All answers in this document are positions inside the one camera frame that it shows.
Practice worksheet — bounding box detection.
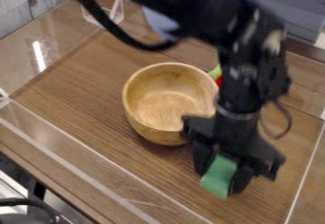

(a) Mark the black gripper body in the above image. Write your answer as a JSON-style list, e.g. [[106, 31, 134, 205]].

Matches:
[[182, 107, 288, 181]]

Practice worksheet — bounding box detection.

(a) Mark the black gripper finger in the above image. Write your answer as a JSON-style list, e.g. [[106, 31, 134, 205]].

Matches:
[[232, 165, 254, 195], [192, 140, 214, 177]]

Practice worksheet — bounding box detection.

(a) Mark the green rectangular block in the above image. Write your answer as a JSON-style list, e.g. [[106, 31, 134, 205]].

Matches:
[[201, 156, 238, 199]]

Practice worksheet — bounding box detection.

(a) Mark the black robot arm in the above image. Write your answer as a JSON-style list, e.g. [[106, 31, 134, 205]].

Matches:
[[79, 0, 291, 198]]

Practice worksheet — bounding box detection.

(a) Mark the brown wooden bowl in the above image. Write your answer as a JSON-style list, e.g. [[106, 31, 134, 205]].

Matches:
[[122, 63, 218, 147]]

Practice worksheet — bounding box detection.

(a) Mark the red plush ball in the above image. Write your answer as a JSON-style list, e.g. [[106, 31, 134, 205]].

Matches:
[[216, 76, 222, 87]]

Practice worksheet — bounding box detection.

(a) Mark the small light green piece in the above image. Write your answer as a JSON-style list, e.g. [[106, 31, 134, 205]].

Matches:
[[209, 65, 222, 80]]

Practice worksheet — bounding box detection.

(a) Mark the clear acrylic tray wall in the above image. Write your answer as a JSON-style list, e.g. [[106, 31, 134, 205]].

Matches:
[[0, 0, 325, 224]]

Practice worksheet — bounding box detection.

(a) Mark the black table leg bracket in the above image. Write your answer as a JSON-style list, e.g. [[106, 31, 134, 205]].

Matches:
[[27, 180, 63, 224]]

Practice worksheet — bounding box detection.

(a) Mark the clear acrylic corner bracket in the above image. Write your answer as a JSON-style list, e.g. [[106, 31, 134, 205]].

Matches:
[[82, 0, 125, 28]]

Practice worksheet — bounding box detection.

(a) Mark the black cable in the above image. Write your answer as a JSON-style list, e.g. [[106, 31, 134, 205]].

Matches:
[[0, 196, 62, 224]]

